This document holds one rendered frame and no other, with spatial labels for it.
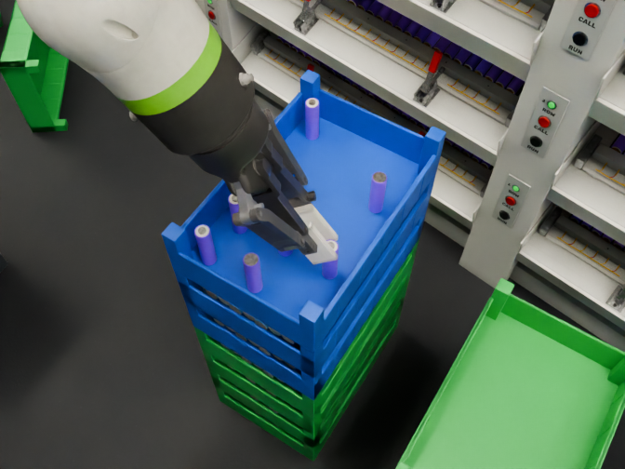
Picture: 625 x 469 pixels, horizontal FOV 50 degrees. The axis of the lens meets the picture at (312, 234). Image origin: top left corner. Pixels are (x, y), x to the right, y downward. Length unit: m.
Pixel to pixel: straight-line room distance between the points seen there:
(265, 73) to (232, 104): 0.93
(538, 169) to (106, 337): 0.83
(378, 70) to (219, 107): 0.70
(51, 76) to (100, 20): 1.33
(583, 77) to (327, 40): 0.49
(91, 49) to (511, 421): 0.69
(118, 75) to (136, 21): 0.05
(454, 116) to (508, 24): 0.20
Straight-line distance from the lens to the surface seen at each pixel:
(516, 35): 1.01
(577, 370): 0.99
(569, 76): 0.97
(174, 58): 0.50
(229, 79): 0.54
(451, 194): 1.29
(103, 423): 1.29
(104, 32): 0.47
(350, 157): 0.90
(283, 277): 0.80
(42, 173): 1.61
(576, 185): 1.11
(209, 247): 0.79
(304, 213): 0.71
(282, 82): 1.45
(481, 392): 0.94
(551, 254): 1.27
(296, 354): 0.80
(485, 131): 1.14
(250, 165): 0.61
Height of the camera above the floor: 1.19
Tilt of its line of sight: 58 degrees down
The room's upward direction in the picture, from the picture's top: straight up
